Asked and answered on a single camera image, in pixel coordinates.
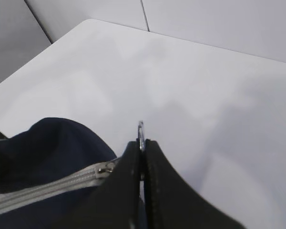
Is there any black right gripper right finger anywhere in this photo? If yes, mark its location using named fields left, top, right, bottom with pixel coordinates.
left=144, top=140, right=244, bottom=229

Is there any navy blue lunch bag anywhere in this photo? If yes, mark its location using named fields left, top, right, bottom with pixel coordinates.
left=0, top=117, right=117, bottom=229

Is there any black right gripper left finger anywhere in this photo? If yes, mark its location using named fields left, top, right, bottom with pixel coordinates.
left=52, top=141, right=142, bottom=229

